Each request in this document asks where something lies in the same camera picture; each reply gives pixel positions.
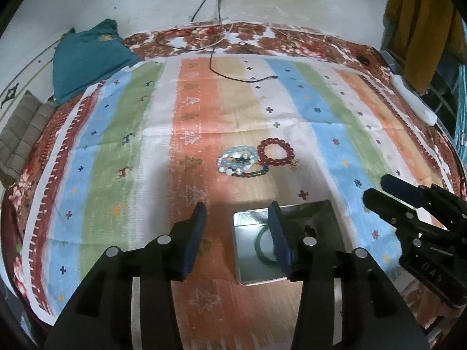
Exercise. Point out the teal cloth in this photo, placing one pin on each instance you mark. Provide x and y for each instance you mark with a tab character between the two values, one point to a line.
91	62

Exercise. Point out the mustard yellow garment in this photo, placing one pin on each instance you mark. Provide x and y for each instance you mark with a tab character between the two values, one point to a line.
419	25

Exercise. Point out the white power strip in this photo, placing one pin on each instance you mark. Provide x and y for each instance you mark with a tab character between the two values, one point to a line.
412	98

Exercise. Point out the striped colourful blanket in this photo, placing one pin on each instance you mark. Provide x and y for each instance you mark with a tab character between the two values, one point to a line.
164	135

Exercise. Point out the green bangle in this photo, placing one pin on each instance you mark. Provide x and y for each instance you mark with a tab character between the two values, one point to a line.
259	244

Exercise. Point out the brown striped cushion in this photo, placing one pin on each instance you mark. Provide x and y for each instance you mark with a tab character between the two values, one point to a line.
22	142

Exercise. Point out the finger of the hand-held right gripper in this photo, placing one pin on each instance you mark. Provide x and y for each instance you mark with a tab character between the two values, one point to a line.
399	187
386	204

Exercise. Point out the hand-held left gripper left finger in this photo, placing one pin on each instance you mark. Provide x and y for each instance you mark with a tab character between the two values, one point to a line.
193	242

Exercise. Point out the shiny metal tin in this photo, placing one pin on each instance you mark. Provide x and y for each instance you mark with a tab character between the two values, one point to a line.
328	233

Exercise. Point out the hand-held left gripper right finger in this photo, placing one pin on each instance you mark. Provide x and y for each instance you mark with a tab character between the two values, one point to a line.
279	240

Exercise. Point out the red floral bedsheet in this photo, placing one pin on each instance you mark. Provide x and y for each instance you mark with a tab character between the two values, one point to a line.
321	43

